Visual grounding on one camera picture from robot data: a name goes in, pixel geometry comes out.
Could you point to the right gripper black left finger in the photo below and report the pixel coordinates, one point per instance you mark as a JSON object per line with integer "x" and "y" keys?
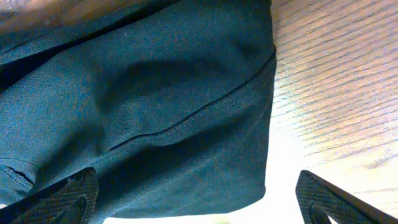
{"x": 71, "y": 200}

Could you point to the black leggings red grey waistband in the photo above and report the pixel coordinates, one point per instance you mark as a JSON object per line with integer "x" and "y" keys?
{"x": 169, "y": 102}

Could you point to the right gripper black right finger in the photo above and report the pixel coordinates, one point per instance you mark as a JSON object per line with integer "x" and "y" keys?
{"x": 321, "y": 202}

